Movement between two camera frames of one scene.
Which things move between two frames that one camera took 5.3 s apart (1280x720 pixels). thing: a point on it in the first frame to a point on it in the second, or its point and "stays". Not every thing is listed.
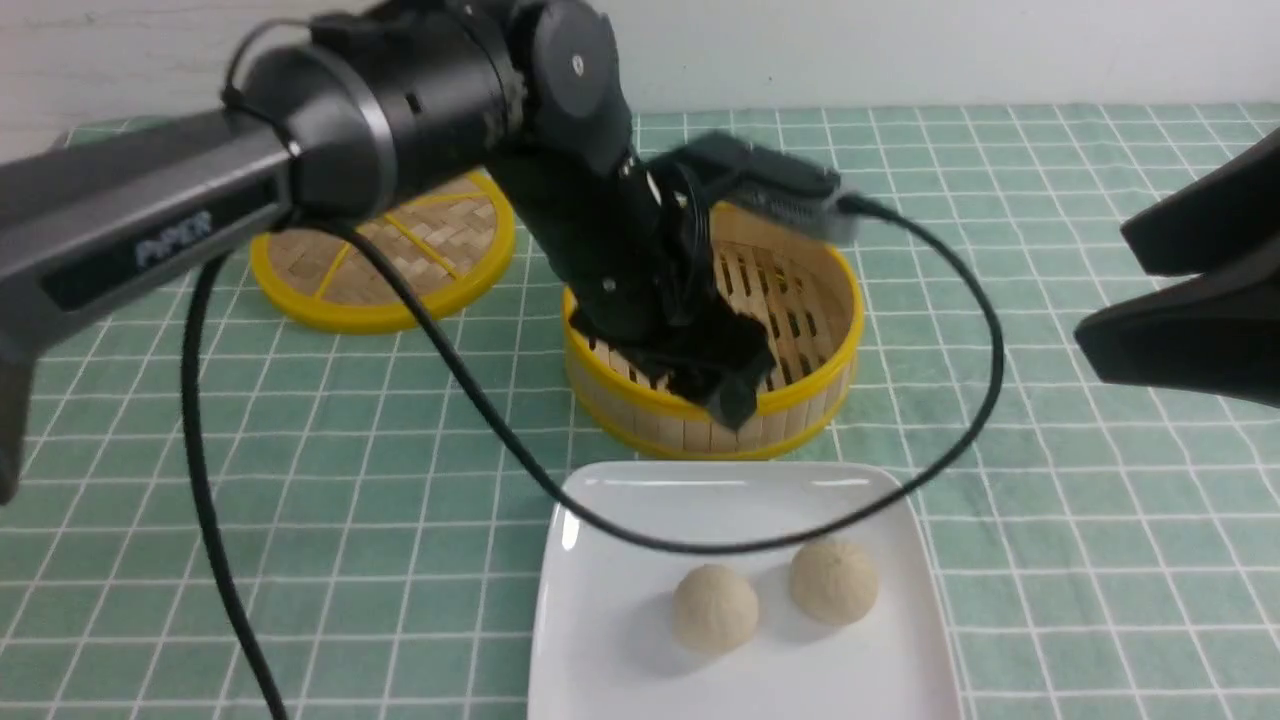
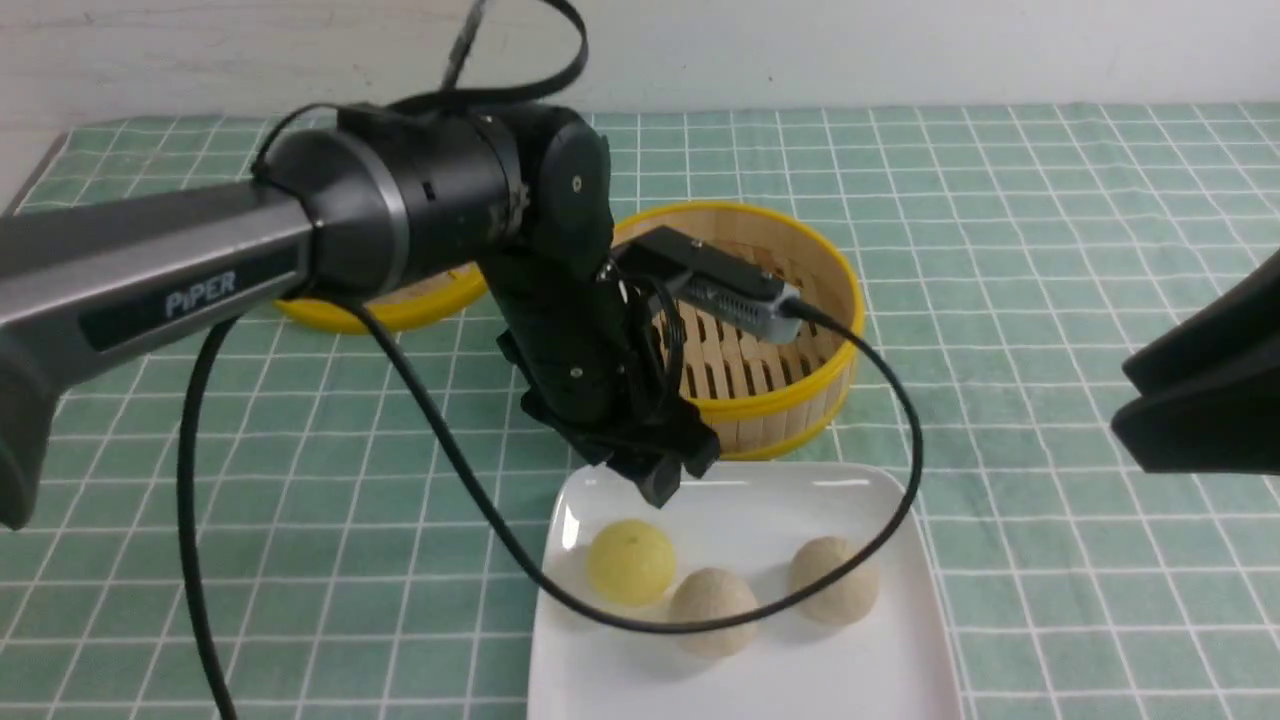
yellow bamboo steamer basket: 803,299 stays
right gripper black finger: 1217,333 to 1227,428
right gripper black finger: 1212,220 to 1237,332
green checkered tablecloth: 234,513 stays
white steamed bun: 714,610 stays
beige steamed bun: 832,583 stays
